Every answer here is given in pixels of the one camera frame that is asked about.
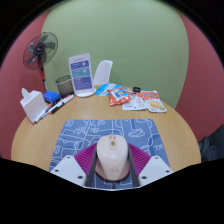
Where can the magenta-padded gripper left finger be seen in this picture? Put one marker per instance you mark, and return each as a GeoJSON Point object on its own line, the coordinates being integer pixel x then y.
{"type": "Point", "coordinates": [68, 168]}

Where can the black red standing fan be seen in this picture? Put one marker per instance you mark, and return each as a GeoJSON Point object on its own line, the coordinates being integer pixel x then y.
{"type": "Point", "coordinates": [40, 50]}

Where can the white tissue box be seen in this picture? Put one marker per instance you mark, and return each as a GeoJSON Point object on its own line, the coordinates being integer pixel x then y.
{"type": "Point", "coordinates": [33, 105]}

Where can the white blue sign stand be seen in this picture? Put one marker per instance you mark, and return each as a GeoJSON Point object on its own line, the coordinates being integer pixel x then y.
{"type": "Point", "coordinates": [81, 73]}

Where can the orange white snack packet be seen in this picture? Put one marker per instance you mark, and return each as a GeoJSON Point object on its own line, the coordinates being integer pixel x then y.
{"type": "Point", "coordinates": [154, 101]}

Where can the red-capped whiteboard marker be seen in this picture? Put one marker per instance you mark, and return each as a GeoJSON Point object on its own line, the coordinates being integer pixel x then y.
{"type": "Point", "coordinates": [61, 104]}
{"type": "Point", "coordinates": [42, 114]}

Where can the red snack packet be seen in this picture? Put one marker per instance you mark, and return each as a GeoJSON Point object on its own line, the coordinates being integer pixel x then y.
{"type": "Point", "coordinates": [119, 96]}

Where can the small black object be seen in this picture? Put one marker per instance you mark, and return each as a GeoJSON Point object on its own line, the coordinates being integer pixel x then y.
{"type": "Point", "coordinates": [136, 89]}

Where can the pale pink computer mouse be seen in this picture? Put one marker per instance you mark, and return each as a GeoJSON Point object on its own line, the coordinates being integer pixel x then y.
{"type": "Point", "coordinates": [112, 156]}

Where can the blue patterned mouse pad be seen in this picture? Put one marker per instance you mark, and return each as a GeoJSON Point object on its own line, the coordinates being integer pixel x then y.
{"type": "Point", "coordinates": [86, 131]}

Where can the white plastic chair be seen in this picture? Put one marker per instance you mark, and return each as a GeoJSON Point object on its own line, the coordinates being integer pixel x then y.
{"type": "Point", "coordinates": [102, 71]}

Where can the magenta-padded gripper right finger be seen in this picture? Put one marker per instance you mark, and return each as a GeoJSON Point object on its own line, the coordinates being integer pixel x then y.
{"type": "Point", "coordinates": [155, 168]}

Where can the dark mesh pen cup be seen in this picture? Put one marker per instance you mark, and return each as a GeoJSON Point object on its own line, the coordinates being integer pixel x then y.
{"type": "Point", "coordinates": [65, 86]}

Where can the blue whiteboard eraser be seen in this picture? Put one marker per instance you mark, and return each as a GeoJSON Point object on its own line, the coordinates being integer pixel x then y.
{"type": "Point", "coordinates": [51, 96]}

